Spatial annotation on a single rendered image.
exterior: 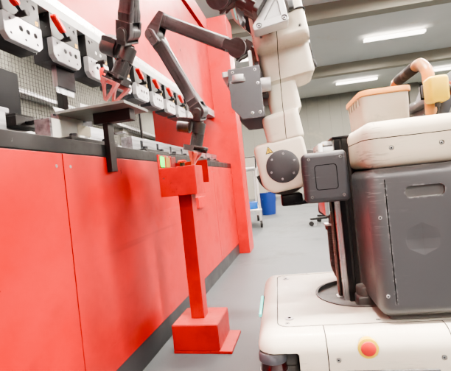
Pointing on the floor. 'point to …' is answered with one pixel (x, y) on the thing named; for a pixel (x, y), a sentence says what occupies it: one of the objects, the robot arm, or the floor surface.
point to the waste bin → (268, 203)
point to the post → (62, 101)
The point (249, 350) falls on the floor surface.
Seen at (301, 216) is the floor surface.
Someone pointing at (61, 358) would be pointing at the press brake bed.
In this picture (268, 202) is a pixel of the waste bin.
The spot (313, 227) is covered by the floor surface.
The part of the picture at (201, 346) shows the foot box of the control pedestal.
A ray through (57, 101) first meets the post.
